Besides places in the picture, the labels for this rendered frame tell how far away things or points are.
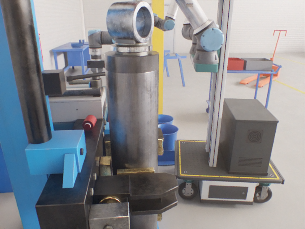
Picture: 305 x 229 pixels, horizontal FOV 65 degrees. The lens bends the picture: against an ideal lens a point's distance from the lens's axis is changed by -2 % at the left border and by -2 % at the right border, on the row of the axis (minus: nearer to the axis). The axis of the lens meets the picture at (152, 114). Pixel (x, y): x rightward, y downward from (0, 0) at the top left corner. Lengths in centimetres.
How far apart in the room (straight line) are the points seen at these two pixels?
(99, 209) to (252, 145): 158
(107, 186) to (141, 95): 37
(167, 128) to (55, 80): 213
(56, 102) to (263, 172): 178
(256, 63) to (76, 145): 347
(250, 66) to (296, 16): 1028
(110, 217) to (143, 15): 74
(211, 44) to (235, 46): 1119
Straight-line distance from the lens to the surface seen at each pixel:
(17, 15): 86
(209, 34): 164
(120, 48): 92
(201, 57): 185
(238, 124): 209
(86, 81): 178
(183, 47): 1205
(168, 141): 285
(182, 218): 229
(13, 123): 109
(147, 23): 101
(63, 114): 141
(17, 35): 87
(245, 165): 229
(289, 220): 253
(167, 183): 99
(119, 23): 92
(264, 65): 412
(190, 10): 166
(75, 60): 799
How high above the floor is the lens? 160
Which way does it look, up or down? 22 degrees down
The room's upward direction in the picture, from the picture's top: straight up
